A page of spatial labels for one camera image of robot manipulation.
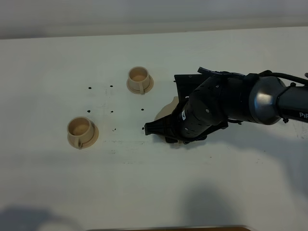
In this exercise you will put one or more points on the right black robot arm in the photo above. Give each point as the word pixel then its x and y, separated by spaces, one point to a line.
pixel 263 98

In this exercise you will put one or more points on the near beige cup saucer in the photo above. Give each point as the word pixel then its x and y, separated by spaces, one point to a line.
pixel 95 139

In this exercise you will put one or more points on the beige teapot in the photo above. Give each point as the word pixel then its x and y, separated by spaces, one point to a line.
pixel 167 109

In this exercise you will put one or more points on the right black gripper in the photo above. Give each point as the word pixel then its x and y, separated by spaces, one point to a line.
pixel 198 113

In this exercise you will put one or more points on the beige teacup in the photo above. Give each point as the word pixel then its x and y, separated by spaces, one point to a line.
pixel 80 130
pixel 138 70

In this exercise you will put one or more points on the far beige cup saucer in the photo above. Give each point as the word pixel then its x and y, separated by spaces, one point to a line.
pixel 140 84

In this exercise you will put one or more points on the beige cup saucer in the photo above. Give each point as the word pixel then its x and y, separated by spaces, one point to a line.
pixel 140 84
pixel 95 139

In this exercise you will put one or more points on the far beige teacup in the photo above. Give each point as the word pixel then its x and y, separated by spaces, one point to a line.
pixel 138 70

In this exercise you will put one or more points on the beige teapot saucer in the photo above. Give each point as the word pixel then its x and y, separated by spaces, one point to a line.
pixel 161 139

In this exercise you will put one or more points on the near beige teacup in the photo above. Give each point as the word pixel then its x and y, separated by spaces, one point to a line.
pixel 80 130

